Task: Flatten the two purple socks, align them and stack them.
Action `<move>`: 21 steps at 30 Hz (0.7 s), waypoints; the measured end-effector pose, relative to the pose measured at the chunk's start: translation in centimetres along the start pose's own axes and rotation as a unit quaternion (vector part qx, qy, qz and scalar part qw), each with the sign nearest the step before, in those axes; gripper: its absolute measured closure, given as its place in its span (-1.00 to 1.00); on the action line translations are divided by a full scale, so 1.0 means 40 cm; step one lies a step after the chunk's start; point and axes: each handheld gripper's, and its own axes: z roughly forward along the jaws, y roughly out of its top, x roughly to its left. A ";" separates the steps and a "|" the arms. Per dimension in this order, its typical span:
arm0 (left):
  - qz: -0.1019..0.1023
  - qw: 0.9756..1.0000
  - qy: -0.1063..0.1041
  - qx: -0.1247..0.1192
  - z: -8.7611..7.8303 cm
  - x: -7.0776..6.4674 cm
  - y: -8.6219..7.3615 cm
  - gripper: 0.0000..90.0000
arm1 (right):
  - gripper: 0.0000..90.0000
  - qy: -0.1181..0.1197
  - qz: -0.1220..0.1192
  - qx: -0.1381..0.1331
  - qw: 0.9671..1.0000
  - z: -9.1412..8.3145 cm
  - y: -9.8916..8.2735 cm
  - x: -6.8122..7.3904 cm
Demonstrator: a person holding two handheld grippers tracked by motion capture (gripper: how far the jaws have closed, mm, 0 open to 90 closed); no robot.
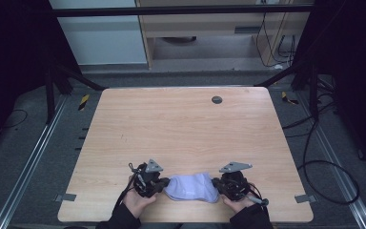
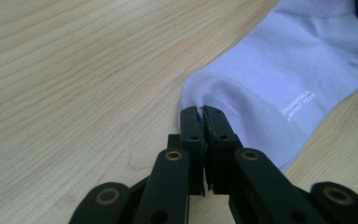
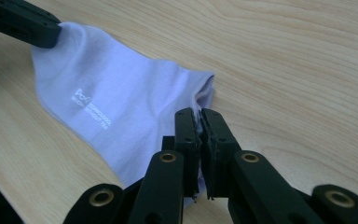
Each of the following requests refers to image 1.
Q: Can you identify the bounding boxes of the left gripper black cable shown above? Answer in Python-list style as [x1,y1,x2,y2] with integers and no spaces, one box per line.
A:
[116,162,142,209]

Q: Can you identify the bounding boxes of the light wooden desk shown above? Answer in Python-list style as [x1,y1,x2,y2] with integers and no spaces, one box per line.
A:
[134,0,316,71]

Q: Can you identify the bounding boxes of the grey tape strip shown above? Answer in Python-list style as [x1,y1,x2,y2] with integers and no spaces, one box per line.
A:
[53,193,77,203]
[294,194,317,204]

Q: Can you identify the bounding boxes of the black frame stand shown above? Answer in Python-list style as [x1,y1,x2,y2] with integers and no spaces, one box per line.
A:
[254,58,321,122]
[43,60,107,126]

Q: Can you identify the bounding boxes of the white cabinet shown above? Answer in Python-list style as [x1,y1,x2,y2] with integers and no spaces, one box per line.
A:
[48,0,149,67]

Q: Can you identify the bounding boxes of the yellow black hazard tape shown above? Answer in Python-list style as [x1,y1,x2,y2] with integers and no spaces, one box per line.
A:
[77,94,91,112]
[280,91,300,106]

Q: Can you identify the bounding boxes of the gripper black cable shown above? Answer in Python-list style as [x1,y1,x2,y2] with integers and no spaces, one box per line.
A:
[116,162,142,209]
[243,181,271,211]

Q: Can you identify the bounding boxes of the metal floor rail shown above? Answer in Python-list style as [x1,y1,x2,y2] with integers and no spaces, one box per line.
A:
[296,90,366,229]
[0,94,70,229]

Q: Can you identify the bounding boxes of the black horizontal frame bar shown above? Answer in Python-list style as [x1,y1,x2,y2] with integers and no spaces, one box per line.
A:
[50,4,316,18]

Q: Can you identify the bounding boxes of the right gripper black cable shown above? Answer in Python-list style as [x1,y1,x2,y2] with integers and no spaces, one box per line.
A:
[243,181,271,211]

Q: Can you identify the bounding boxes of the looped black floor cable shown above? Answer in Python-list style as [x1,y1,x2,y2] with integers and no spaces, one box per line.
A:
[281,118,361,206]

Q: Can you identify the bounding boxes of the hanging black cables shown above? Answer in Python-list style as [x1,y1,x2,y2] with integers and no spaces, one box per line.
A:
[254,11,297,69]

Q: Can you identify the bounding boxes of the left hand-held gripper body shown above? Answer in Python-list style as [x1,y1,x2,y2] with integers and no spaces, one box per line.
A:
[128,158,166,198]

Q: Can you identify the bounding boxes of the thin black floor cable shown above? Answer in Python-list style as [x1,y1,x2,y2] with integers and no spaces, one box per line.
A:
[3,108,30,130]

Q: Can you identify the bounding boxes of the light purple sock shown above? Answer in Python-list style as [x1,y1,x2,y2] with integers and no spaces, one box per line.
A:
[165,172,216,200]
[164,187,221,204]

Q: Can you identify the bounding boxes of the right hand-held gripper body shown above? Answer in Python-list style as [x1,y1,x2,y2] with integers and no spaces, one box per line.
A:
[218,161,254,202]

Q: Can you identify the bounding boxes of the person's right hand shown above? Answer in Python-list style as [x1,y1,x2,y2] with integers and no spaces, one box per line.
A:
[220,190,259,214]

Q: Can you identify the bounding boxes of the person's left hand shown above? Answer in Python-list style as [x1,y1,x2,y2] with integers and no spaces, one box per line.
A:
[122,187,158,219]

